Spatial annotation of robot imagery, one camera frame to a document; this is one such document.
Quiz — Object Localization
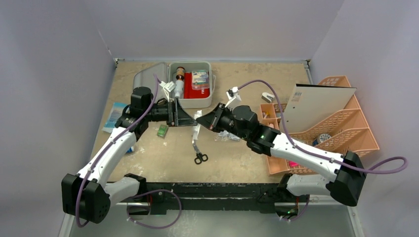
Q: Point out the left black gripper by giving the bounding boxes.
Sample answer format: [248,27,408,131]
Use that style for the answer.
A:
[144,98,197,127]

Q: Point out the red first aid pouch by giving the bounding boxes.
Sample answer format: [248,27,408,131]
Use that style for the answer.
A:
[183,72,211,99]

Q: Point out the white plastic bottle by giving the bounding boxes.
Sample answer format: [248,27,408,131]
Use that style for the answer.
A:
[174,79,184,98]

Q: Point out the beige gauze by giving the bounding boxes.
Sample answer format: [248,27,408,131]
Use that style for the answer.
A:
[191,70,210,90]

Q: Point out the brown bottle orange cap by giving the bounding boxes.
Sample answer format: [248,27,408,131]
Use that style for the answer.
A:
[175,67,185,80]

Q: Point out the light blue wipes packet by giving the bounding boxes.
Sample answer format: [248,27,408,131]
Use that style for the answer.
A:
[101,102,127,133]

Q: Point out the blue white mask packet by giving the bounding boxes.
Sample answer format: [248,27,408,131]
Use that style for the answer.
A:
[192,110,203,142]

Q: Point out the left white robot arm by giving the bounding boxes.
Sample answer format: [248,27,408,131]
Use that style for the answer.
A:
[61,86,197,224]

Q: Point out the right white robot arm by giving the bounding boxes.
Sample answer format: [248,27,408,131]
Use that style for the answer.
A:
[196,103,366,206]

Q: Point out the small green medicine box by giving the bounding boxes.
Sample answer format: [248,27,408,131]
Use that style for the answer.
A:
[157,124,169,138]

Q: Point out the small white pad packet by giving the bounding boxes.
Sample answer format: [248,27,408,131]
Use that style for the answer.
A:
[215,131,231,142]

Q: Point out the grey open storage case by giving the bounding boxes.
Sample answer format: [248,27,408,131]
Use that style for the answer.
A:
[133,60,216,109]

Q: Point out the orange compartment tray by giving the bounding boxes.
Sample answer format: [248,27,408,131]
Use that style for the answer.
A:
[258,103,293,175]

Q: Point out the blue white ointment tube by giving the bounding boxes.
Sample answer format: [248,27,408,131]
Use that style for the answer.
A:
[126,146,135,154]

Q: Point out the pink highlighter marker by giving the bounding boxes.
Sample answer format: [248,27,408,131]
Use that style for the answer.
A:
[288,161,299,167]

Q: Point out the white board folder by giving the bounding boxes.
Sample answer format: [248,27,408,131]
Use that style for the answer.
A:
[284,84,357,133]

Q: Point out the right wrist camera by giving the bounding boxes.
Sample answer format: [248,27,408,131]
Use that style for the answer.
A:
[225,86,242,111]

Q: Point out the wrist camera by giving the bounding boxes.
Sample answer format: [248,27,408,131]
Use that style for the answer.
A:
[225,86,242,111]
[160,81,176,101]

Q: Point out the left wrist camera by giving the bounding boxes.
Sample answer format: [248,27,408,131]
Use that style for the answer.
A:
[160,81,176,101]

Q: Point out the black handled scissors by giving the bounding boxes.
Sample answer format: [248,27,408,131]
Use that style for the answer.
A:
[192,139,209,165]

